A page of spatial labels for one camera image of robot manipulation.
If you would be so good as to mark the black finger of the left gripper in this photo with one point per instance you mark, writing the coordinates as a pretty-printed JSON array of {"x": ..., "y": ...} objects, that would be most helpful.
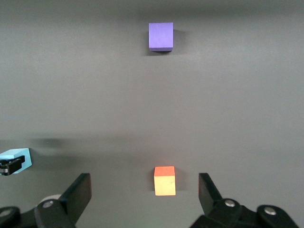
[{"x": 13, "y": 166}]

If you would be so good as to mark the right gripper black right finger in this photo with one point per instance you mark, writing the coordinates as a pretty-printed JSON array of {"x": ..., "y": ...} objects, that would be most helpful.
[{"x": 209, "y": 197}]

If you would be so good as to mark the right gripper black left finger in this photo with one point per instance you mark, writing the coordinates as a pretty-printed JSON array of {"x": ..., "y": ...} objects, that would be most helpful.
[{"x": 76, "y": 197}]

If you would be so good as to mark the light blue block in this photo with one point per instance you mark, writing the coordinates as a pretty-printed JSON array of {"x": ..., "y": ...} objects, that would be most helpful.
[{"x": 14, "y": 153}]

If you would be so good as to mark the orange block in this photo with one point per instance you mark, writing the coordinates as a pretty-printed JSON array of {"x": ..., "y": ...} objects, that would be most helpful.
[{"x": 165, "y": 183}]

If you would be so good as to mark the purple block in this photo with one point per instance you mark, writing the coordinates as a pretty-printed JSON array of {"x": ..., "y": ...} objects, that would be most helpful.
[{"x": 160, "y": 35}]

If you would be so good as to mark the dark grey table mat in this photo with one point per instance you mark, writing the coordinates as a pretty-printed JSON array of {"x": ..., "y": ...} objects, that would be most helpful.
[{"x": 213, "y": 107}]

